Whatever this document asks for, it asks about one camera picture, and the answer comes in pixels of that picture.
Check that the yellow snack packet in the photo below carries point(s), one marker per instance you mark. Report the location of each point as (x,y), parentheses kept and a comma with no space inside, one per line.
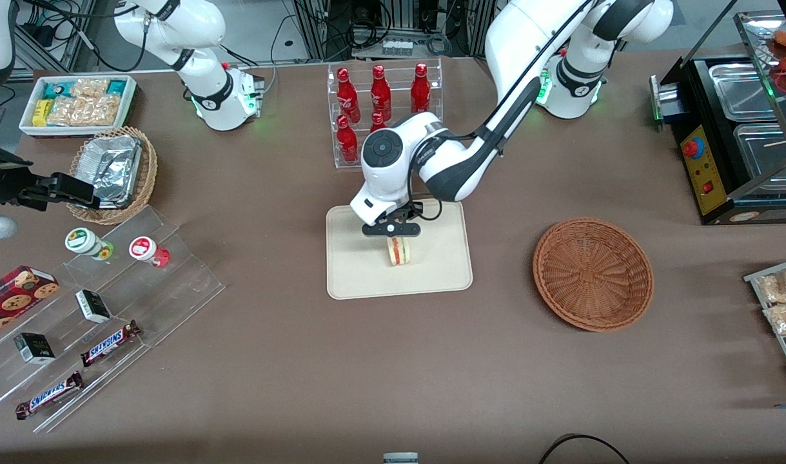
(40,113)

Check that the Snickers chocolate bar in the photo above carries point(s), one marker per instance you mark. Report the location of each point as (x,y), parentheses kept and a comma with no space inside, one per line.
(48,395)
(109,343)

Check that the black food warmer machine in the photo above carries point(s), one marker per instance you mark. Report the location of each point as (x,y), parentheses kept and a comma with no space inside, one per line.
(712,193)

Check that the red plaid cookie box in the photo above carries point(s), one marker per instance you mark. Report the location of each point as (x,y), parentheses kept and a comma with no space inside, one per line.
(12,296)

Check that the white rectangular snack bin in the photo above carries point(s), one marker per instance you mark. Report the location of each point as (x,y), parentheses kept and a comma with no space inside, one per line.
(25,125)

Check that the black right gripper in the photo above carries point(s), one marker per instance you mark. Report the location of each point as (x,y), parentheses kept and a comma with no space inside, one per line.
(6,182)

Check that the small black carton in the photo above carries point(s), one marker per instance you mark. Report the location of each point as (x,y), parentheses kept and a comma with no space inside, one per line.
(34,348)
(93,307)

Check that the red cola bottle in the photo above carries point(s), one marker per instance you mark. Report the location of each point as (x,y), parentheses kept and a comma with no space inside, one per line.
(347,93)
(420,87)
(377,121)
(347,142)
(380,93)

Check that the aluminium foil container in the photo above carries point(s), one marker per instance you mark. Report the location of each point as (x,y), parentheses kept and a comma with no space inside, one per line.
(112,164)

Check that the clear bag of puffed snacks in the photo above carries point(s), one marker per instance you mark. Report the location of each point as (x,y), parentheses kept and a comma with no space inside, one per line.
(86,109)

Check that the cream plastic tray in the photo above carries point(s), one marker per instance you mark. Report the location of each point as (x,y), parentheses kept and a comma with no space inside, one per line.
(360,270)

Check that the brown wicker basket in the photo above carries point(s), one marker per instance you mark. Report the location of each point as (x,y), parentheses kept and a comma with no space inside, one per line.
(592,274)

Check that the aluminium frame rack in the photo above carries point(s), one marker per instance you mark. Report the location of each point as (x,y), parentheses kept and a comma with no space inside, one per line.
(315,29)

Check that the cup with red lid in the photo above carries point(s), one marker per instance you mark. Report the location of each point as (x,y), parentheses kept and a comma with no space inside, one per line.
(143,248)

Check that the white power strip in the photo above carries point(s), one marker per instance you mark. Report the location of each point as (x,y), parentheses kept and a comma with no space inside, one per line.
(397,48)

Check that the cup with green lid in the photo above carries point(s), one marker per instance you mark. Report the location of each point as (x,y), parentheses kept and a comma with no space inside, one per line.
(82,240)

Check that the triangular sandwich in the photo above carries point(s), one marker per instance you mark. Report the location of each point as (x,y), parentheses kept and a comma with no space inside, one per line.
(399,252)

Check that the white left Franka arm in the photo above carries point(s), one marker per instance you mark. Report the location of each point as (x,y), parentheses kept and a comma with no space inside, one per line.
(528,38)

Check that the clear acrylic step display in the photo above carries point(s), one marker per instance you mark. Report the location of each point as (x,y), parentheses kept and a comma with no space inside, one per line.
(173,296)

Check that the clear acrylic bottle rack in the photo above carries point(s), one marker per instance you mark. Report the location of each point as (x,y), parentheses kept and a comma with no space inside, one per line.
(399,77)

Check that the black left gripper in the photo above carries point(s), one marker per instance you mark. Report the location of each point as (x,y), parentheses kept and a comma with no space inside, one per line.
(409,212)

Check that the light wicker basket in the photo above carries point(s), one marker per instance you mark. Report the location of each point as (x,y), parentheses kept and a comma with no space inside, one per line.
(149,174)

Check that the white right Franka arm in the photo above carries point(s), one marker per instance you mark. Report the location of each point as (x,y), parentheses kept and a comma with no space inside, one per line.
(199,38)

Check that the teal snack packet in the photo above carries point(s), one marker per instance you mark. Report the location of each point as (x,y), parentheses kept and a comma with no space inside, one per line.
(54,90)

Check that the stainless steel pan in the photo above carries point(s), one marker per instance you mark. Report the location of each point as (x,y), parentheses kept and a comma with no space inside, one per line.
(744,90)
(763,154)

